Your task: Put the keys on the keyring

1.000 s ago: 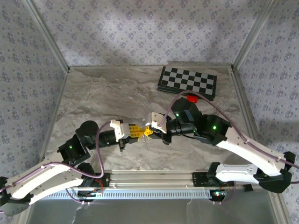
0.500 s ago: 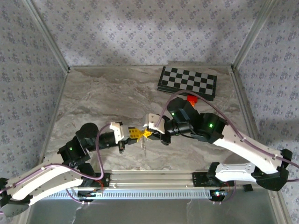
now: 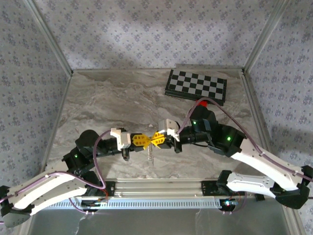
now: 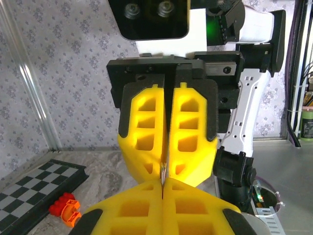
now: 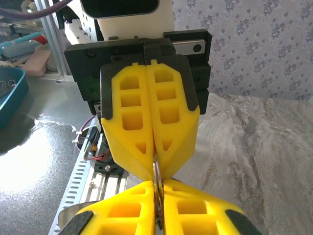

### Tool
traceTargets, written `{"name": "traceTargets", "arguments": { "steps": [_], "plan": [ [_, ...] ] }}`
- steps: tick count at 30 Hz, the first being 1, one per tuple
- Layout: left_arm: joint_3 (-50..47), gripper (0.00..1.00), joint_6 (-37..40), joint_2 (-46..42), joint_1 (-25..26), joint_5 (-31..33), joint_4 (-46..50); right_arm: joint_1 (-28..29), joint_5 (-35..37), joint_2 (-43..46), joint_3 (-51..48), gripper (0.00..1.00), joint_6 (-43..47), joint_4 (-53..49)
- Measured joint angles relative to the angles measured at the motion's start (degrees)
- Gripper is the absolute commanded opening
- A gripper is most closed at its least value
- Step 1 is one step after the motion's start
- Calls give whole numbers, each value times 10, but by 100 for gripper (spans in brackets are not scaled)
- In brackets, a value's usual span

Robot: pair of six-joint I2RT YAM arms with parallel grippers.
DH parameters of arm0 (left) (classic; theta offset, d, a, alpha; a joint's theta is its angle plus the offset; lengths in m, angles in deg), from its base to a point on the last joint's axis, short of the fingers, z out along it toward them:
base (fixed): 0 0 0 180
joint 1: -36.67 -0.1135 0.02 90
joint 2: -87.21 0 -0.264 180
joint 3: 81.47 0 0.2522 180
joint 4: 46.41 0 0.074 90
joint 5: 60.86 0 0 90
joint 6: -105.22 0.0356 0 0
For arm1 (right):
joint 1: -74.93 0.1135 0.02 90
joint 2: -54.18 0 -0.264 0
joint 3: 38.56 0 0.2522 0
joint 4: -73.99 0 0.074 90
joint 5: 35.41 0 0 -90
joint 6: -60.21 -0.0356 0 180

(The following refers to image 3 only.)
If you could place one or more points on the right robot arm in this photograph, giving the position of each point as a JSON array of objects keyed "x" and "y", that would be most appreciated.
[{"x": 264, "y": 162}]

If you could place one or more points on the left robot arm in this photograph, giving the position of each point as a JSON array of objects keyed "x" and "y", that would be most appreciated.
[{"x": 49, "y": 188}]

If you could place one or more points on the red toy building brick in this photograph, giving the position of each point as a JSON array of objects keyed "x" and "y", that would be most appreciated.
[{"x": 203, "y": 104}]

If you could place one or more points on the black and grey chessboard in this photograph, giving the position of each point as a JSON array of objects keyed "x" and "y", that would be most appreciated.
[{"x": 195, "y": 84}]

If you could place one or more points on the grey metal sheet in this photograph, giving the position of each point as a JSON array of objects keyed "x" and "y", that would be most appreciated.
[{"x": 146, "y": 222}]

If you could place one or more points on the small black block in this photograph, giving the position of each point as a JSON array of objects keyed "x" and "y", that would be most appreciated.
[{"x": 260, "y": 198}]

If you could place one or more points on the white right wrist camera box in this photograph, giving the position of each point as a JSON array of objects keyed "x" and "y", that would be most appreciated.
[{"x": 168, "y": 127}]

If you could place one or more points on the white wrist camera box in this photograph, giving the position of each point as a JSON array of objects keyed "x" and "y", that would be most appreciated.
[
  {"x": 168, "y": 127},
  {"x": 122, "y": 138}
]

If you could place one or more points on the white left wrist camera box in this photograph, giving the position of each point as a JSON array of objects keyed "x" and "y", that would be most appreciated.
[{"x": 122, "y": 138}]

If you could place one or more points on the aluminium frame rail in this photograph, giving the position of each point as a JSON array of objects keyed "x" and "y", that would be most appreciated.
[
  {"x": 55, "y": 124},
  {"x": 122, "y": 70},
  {"x": 255, "y": 110}
]

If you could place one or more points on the wide aluminium base rail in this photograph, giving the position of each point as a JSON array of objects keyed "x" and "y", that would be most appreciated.
[{"x": 159, "y": 187}]

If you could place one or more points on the aluminium frame post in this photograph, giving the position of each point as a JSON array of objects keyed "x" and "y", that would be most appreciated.
[{"x": 264, "y": 36}]

